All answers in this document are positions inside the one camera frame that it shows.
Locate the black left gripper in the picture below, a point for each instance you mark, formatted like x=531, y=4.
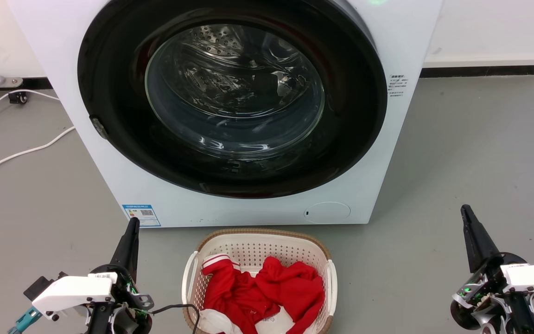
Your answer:
x=128, y=297

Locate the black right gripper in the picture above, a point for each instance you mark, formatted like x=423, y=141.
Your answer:
x=489, y=287

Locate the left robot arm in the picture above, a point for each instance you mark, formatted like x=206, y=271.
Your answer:
x=99, y=320

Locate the white plastic laundry basket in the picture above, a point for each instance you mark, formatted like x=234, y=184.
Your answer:
x=248, y=246

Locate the blue energy label sticker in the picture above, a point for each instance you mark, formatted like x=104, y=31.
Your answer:
x=142, y=215

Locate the white front-load washing machine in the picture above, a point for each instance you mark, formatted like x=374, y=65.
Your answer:
x=109, y=185

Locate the teal connector plug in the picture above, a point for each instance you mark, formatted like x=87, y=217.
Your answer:
x=25, y=321

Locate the round white filter cover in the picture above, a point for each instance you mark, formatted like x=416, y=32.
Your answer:
x=327, y=212

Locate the white garment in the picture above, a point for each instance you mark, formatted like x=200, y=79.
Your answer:
x=276, y=324

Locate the red garment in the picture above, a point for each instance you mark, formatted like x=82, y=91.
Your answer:
x=290, y=287

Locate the small text sticker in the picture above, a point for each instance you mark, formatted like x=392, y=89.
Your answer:
x=397, y=86

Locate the black round washer door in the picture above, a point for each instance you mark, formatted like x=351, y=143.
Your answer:
x=109, y=69

